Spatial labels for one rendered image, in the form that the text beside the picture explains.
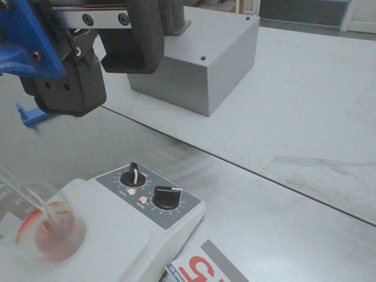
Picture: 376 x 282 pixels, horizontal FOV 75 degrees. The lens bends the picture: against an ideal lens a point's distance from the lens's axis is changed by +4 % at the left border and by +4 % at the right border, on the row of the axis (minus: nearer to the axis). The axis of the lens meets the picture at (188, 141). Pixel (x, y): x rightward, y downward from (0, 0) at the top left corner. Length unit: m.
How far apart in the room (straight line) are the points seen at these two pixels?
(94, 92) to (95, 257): 0.14
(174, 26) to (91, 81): 0.31
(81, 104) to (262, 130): 0.31
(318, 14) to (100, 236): 3.06
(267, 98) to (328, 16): 2.67
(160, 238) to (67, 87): 0.16
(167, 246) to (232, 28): 0.40
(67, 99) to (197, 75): 0.24
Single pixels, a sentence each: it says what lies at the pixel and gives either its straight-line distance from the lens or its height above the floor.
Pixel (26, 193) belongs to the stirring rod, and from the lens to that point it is 0.20.
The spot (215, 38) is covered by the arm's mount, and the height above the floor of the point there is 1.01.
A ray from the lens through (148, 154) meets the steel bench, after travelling 0.41.
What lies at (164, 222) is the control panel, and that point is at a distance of 0.26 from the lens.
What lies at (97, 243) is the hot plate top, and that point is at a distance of 0.25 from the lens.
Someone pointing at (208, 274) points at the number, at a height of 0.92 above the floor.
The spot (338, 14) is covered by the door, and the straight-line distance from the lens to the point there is 3.13.
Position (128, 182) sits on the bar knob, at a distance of 0.31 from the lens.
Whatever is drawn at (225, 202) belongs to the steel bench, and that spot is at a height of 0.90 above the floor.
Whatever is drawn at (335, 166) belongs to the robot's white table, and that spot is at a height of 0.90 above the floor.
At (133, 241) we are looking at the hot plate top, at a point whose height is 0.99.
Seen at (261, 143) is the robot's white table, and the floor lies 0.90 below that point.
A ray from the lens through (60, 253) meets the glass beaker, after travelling 0.23.
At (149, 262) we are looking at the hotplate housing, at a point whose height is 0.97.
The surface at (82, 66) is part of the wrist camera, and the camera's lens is 0.21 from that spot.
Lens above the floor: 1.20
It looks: 47 degrees down
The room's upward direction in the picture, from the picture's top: 8 degrees counter-clockwise
